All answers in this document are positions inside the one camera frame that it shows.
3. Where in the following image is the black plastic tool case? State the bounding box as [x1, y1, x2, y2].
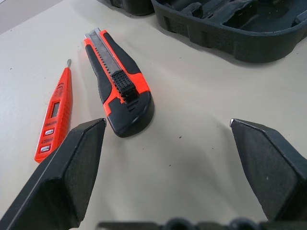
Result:
[97, 0, 307, 64]

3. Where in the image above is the orange voltage tester pen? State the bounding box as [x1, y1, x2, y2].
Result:
[34, 59, 72, 164]

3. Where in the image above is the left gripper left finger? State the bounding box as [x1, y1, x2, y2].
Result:
[0, 117, 107, 230]

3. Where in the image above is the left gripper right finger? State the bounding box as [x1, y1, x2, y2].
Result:
[229, 118, 307, 222]

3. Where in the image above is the orange black utility knife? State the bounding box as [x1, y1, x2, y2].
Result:
[83, 27, 155, 138]

